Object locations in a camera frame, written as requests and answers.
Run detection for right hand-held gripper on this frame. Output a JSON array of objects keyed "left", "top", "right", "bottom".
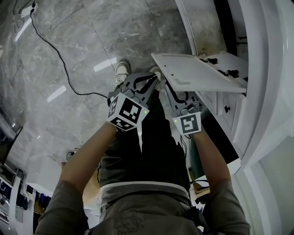
[{"left": 165, "top": 80, "right": 203, "bottom": 135}]

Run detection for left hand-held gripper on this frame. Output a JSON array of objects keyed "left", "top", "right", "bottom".
[{"left": 106, "top": 72, "right": 159, "bottom": 132}]

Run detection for white cabinet door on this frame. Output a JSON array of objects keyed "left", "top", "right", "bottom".
[{"left": 151, "top": 52, "right": 249, "bottom": 93}]

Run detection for person's right forearm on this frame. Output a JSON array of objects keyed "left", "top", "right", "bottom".
[{"left": 192, "top": 130, "right": 232, "bottom": 196}]

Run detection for person's left forearm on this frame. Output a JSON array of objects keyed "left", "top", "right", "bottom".
[{"left": 59, "top": 121, "right": 118, "bottom": 201}]

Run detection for white sink cabinet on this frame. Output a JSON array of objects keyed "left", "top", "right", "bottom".
[{"left": 175, "top": 0, "right": 253, "bottom": 161}]

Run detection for person's right beige shoe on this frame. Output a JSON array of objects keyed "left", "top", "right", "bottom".
[{"left": 149, "top": 66, "right": 166, "bottom": 93}]

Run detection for person's beige shoe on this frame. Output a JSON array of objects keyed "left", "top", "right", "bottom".
[
  {"left": 114, "top": 59, "right": 132, "bottom": 86},
  {"left": 149, "top": 66, "right": 166, "bottom": 93}
]

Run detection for person's left beige shoe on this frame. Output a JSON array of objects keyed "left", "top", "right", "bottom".
[{"left": 114, "top": 59, "right": 132, "bottom": 86}]

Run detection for person's dark trousers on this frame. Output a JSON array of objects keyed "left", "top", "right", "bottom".
[{"left": 98, "top": 89, "right": 192, "bottom": 189}]

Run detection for white countertop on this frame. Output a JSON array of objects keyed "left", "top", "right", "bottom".
[{"left": 238, "top": 0, "right": 294, "bottom": 168}]

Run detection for person's olive shirt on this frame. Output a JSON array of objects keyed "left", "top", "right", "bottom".
[{"left": 34, "top": 179, "right": 251, "bottom": 235}]

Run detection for white power strip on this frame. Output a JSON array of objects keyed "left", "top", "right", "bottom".
[{"left": 19, "top": 1, "right": 39, "bottom": 18}]

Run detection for black floor cable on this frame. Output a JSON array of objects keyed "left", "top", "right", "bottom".
[{"left": 29, "top": 1, "right": 109, "bottom": 100}]

